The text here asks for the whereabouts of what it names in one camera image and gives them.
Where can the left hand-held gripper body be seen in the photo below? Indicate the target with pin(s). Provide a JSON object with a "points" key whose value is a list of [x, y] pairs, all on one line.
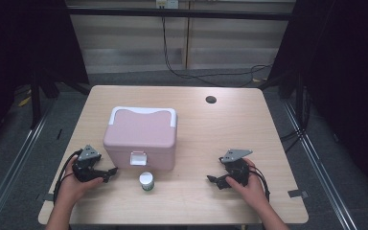
{"points": [[84, 167]]}

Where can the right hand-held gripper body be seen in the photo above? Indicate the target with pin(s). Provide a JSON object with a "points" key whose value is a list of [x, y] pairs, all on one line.
{"points": [[238, 171]]}

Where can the small white-capped bottle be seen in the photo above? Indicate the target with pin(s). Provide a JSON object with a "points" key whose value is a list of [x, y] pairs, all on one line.
{"points": [[147, 181]]}

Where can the pink storage box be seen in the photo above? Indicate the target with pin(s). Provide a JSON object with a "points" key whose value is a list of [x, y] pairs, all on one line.
{"points": [[140, 134]]}

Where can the person's left hand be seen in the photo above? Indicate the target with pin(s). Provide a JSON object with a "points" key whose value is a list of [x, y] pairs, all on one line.
{"points": [[73, 188]]}

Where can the person's right hand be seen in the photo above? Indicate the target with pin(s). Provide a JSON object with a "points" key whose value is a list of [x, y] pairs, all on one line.
{"points": [[252, 190]]}

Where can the grey tape piece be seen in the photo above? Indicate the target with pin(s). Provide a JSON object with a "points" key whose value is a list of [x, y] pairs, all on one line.
{"points": [[46, 196], [298, 193]]}

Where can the black stand leg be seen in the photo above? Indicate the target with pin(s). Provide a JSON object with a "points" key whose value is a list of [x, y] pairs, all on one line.
{"points": [[35, 102], [301, 102]]}

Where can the yellow tape piece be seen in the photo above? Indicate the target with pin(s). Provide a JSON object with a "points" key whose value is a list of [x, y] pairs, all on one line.
{"points": [[24, 101]]}

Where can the dark curtain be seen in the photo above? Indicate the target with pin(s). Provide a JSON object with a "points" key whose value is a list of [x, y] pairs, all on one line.
{"points": [[348, 80], [25, 48]]}

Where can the black horizontal bar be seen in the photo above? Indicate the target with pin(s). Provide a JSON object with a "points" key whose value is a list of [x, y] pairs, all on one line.
{"points": [[179, 13]]}

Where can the metal floor rail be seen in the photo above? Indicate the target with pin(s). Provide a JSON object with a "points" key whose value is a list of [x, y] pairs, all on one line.
{"points": [[319, 166], [12, 166]]}

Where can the white wall socket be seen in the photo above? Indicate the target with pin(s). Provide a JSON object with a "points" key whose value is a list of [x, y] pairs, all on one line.
{"points": [[167, 3]]}

